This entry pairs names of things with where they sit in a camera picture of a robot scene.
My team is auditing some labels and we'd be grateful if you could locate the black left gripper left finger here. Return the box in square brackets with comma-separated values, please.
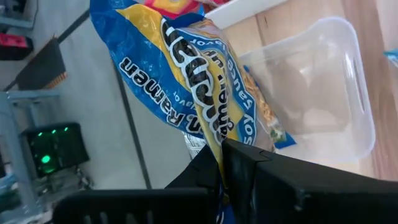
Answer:
[53, 144, 222, 224]

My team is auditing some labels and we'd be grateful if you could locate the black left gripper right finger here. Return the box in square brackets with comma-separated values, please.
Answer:
[222, 138, 398, 224]

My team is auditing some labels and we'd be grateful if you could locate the blue Maruchan soy sauce pack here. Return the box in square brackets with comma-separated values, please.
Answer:
[161, 17, 298, 224]
[89, 0, 224, 141]

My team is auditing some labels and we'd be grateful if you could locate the light-blue-edged Maruchan beef pack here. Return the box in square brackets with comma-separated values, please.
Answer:
[382, 48, 398, 69]

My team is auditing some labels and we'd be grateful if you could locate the red Maruchan beef pack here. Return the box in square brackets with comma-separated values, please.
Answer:
[141, 0, 233, 19]

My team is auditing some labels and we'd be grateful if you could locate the black computer tower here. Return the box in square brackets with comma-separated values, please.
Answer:
[20, 122, 91, 179]

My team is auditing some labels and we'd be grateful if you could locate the clear plastic bin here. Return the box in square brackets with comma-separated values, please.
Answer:
[238, 17, 377, 164]

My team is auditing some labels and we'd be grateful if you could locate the black hazard-striped floor platform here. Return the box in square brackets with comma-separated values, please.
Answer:
[12, 36, 68, 91]

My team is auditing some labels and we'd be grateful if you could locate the white plastic bin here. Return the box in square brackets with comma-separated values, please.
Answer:
[203, 0, 290, 30]

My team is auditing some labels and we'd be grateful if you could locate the red box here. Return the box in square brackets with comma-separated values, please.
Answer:
[0, 32, 34, 62]

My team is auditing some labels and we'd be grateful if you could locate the grey metal table frame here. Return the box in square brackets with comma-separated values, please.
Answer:
[0, 90, 62, 215]

